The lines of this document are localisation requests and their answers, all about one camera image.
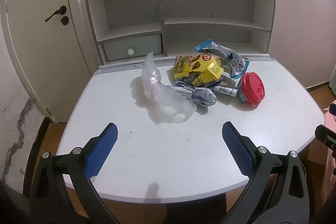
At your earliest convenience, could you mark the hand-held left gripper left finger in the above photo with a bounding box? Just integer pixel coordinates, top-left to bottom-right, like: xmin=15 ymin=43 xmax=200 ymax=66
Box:
xmin=29 ymin=122 xmax=124 ymax=224

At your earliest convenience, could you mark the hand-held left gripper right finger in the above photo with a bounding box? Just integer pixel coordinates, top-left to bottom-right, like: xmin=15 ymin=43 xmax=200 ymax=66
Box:
xmin=222 ymin=122 xmax=310 ymax=224

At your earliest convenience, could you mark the white drawing paper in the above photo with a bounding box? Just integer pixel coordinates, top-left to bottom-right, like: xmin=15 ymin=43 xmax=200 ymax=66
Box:
xmin=214 ymin=85 xmax=238 ymax=98

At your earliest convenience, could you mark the blue white paper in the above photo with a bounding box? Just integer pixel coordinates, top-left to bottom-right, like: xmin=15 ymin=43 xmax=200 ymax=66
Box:
xmin=175 ymin=82 xmax=218 ymax=108

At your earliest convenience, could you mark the red lid cup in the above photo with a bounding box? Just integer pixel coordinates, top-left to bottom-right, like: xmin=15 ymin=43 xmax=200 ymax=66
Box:
xmin=237 ymin=72 xmax=265 ymax=106

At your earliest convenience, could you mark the clear plastic bag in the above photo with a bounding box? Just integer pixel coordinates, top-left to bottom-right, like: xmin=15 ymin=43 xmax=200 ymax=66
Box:
xmin=142 ymin=52 xmax=197 ymax=125

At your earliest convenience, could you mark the blue silver snack wrapper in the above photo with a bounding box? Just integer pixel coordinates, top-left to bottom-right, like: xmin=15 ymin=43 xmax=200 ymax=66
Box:
xmin=195 ymin=39 xmax=250 ymax=80

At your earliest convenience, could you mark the yellow snack box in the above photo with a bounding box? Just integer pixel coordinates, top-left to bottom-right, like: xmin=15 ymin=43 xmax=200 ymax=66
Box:
xmin=173 ymin=54 xmax=224 ymax=88

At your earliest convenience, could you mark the white drawer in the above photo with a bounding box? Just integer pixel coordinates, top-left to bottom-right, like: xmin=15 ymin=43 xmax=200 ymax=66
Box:
xmin=103 ymin=34 xmax=162 ymax=61

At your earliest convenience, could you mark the beige door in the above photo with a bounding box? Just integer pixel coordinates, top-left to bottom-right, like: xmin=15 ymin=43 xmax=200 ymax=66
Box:
xmin=1 ymin=0 xmax=101 ymax=123

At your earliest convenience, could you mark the white desk hutch shelf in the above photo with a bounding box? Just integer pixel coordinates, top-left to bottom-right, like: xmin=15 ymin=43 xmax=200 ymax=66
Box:
xmin=83 ymin=0 xmax=276 ymax=67

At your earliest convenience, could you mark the dark door handle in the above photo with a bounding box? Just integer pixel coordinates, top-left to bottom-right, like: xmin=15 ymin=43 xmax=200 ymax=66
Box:
xmin=45 ymin=6 xmax=67 ymax=22

